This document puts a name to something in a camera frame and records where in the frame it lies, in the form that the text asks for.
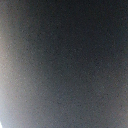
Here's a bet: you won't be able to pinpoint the dark blue book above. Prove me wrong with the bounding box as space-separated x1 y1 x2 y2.
0 0 128 128

